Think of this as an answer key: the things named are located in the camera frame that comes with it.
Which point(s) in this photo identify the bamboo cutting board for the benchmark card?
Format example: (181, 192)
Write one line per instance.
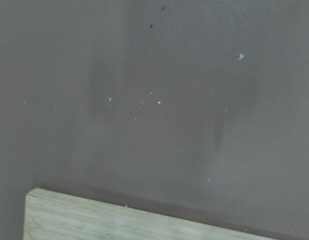
(50, 215)

